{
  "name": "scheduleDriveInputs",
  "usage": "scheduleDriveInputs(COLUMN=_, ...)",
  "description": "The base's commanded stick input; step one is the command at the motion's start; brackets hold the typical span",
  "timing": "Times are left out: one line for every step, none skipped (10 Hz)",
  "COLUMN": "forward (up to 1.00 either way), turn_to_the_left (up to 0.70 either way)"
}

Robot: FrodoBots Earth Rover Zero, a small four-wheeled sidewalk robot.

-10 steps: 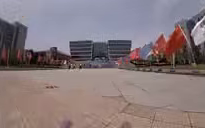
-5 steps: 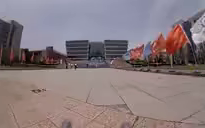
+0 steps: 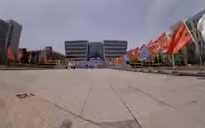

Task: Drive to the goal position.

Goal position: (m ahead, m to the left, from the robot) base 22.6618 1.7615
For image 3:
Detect grey curved building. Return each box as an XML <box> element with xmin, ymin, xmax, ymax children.
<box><xmin>169</xmin><ymin>4</ymin><xmax>205</xmax><ymax>66</ymax></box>

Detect row of red flags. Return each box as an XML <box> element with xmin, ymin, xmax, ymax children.
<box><xmin>0</xmin><ymin>41</ymin><xmax>54</xmax><ymax>67</ymax></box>
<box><xmin>113</xmin><ymin>20</ymin><xmax>204</xmax><ymax>70</ymax></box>

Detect grey building with glass middle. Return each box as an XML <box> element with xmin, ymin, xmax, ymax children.
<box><xmin>64</xmin><ymin>39</ymin><xmax>128</xmax><ymax>62</ymax></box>

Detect tall grey building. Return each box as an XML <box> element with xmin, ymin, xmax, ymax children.
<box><xmin>0</xmin><ymin>13</ymin><xmax>23</xmax><ymax>66</ymax></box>

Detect low dark building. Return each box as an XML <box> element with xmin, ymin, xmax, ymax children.
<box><xmin>20</xmin><ymin>46</ymin><xmax>67</xmax><ymax>66</ymax></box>

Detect grey stairs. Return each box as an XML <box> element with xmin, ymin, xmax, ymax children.
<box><xmin>65</xmin><ymin>59</ymin><xmax>111</xmax><ymax>70</ymax></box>

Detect group of people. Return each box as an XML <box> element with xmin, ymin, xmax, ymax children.
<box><xmin>65</xmin><ymin>62</ymin><xmax>94</xmax><ymax>70</ymax></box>

